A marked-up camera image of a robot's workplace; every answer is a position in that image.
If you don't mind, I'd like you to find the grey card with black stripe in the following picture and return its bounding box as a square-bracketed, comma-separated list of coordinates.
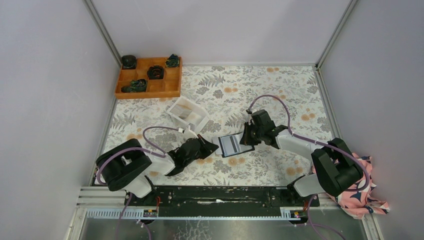
[218, 135, 241, 157]

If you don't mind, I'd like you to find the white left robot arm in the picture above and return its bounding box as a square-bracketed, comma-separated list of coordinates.
[95, 135, 219, 206]

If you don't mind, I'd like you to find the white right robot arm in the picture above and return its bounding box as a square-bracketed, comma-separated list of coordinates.
[240, 109, 370, 206]

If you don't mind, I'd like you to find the white plastic card box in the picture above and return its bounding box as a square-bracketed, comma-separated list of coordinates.
[166, 96, 211, 133]

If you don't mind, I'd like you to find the floral paper table mat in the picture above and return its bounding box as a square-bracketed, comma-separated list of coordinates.
[104, 66, 333, 186]

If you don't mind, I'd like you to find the orange compartment tray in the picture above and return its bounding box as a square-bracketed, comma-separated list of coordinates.
[114, 57, 183, 100]

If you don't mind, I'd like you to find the dark green rolled item front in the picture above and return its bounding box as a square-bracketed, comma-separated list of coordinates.
[120, 78, 148, 93]

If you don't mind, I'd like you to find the dark green rolled item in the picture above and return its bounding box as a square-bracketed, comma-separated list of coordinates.
[120, 78, 148, 93]
[165, 54, 180, 68]

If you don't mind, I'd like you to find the black red rolled item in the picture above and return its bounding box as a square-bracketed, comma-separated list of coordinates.
[146, 65, 165, 80]

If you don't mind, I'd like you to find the dark rolled item outside tray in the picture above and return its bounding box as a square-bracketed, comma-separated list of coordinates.
[121, 55, 137, 70]

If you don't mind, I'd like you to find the pink patterned cloth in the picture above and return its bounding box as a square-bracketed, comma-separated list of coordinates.
[328, 154, 390, 220]

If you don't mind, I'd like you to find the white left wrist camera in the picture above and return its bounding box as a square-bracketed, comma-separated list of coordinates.
[178, 125, 198, 140]

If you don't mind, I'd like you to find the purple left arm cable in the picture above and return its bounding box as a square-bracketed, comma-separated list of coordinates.
[96, 125, 186, 240]

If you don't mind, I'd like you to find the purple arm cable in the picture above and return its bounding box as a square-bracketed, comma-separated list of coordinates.
[246, 94, 371, 240]
[96, 125, 186, 240]

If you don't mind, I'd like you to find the black metal base rail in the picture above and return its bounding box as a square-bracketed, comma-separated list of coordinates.
[124, 185, 320, 211]

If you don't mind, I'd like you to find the slotted white cable duct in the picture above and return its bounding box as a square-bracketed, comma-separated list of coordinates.
[86, 206, 302, 221]

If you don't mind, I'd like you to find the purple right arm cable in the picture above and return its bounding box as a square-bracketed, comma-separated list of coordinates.
[246, 94, 371, 240]

